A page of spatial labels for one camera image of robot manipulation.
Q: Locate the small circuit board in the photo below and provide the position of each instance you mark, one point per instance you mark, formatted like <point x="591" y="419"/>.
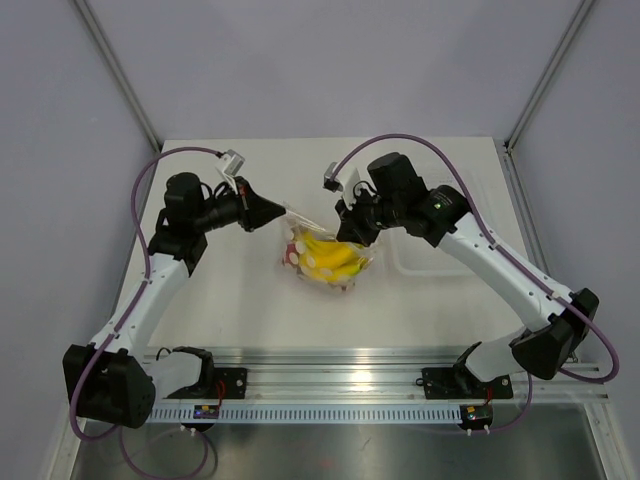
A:
<point x="476" y="416"/>
<point x="206" y="412"/>

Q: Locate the aluminium rail beam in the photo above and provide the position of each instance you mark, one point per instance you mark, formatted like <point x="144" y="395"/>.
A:
<point x="361" y="375"/>

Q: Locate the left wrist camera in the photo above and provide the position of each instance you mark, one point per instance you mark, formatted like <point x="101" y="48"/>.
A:
<point x="228" y="166"/>

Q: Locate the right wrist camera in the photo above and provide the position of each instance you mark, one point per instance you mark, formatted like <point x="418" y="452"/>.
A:
<point x="342" y="180"/>

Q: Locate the right small circuit board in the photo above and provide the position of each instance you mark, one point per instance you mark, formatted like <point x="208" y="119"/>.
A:
<point x="476" y="416"/>

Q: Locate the right aluminium corner post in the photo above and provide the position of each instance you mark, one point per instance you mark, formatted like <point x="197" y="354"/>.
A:
<point x="573" y="29"/>

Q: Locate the yellow banana bunch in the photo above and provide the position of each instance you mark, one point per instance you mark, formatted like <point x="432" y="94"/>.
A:
<point x="363" y="260"/>

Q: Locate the clear zip top bag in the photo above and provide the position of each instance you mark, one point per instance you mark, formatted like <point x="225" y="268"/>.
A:
<point x="294" y="220"/>

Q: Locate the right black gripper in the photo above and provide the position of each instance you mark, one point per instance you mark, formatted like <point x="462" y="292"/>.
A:
<point x="352" y="227"/>

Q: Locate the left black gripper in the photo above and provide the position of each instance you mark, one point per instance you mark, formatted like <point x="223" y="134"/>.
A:
<point x="252" y="209"/>

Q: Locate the white perforated plastic basket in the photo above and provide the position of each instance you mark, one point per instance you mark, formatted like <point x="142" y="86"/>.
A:
<point x="416" y="247"/>

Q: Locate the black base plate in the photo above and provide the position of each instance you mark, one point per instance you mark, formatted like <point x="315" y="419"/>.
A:
<point x="442" y="382"/>
<point x="228" y="382"/>

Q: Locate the left aluminium corner post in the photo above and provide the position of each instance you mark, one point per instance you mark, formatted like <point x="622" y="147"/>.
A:
<point x="108" y="55"/>

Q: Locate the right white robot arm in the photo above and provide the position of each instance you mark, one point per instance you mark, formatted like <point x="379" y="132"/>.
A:
<point x="552" y="315"/>

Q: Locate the aluminium corner post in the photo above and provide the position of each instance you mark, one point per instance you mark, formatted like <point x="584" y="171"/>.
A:
<point x="108" y="55"/>
<point x="573" y="29"/>

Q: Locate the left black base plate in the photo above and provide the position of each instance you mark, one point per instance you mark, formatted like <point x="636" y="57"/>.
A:
<point x="228" y="382"/>

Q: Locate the white slotted cable duct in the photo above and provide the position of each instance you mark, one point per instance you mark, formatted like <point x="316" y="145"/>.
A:
<point x="245" y="413"/>

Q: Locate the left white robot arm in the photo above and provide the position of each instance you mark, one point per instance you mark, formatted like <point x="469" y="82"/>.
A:
<point x="105" y="379"/>

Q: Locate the left small circuit board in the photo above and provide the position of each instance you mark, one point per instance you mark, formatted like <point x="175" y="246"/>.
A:
<point x="206" y="412"/>

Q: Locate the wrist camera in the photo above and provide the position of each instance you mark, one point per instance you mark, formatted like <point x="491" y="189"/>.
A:
<point x="228" y="166"/>
<point x="342" y="180"/>

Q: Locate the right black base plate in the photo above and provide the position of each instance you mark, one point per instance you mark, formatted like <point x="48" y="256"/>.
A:
<point x="442" y="382"/>

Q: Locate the red fruit bunch with leaves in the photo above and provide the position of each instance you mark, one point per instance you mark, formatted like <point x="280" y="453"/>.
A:
<point x="329" y="265"/>

